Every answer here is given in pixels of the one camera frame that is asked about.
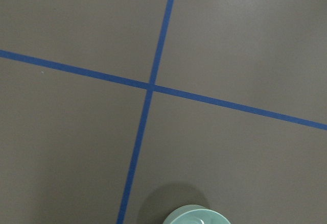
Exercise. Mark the light green bowl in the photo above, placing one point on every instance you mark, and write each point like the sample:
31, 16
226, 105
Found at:
195, 214

